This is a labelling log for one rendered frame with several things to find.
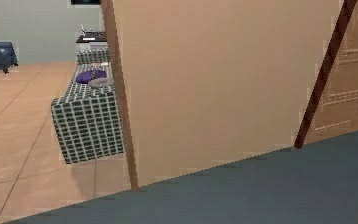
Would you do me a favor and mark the purple cushion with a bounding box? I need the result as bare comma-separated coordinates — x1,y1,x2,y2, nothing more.
75,68,107,85

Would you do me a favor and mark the dark blue armchair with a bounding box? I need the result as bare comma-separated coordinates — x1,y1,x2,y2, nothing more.
0,41,19,75

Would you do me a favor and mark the grey cushion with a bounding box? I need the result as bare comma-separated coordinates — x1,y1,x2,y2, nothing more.
87,77,115,89

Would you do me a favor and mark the green checked sofa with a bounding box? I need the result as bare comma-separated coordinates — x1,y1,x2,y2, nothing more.
50,46,126,165

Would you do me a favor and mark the black framed wall picture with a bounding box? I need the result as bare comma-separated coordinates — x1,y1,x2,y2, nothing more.
70,0,102,6

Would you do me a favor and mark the black topped side table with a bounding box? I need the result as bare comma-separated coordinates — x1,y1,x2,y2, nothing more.
75,30,109,53

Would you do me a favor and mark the light wooden room door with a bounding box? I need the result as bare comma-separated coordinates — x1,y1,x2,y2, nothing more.
304,0,358,145

